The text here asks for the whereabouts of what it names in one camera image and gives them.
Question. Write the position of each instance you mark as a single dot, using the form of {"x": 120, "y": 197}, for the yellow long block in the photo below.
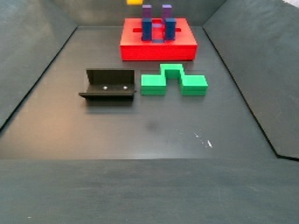
{"x": 134, "y": 2}

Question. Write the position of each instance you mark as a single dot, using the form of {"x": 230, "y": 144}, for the red board with slots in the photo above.
{"x": 158, "y": 49}

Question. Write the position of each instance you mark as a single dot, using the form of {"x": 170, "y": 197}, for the green zigzag block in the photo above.
{"x": 192, "y": 84}

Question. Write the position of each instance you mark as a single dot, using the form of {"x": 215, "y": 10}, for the dark blue U block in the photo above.
{"x": 147, "y": 29}

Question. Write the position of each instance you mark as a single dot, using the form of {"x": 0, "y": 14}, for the purple U block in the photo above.
{"x": 166, "y": 13}

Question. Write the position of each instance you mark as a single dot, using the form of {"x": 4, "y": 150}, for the black bracket holder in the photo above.
{"x": 110, "y": 83}

